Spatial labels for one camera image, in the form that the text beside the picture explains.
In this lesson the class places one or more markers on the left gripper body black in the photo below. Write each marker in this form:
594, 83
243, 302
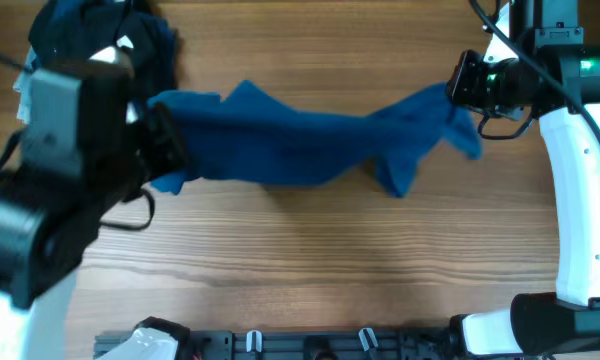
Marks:
165, 145

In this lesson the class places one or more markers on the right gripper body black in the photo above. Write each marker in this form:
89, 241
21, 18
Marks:
462, 81

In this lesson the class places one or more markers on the blue t-shirt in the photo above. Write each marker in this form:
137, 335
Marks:
250, 136

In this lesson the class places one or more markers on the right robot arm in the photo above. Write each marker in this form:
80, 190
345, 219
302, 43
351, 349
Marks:
537, 69

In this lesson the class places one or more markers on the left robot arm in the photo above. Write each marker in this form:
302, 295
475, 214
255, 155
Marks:
91, 142

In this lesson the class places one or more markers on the black folded shirt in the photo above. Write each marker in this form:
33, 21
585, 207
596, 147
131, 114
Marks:
80, 30

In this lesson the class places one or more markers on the light grey folded shirt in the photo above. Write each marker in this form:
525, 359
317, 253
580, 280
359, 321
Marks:
22, 87

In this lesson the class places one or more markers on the navy folded shirt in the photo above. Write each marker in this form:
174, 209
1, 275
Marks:
160, 55

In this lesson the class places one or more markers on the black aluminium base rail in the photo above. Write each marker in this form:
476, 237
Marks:
395, 345

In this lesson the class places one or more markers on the left white rail clip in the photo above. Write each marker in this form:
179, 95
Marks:
254, 341

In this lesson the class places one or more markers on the white rail clip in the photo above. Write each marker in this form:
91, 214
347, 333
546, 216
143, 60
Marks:
254, 341
368, 339

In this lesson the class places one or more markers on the right white rail clip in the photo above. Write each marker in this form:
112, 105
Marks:
368, 339

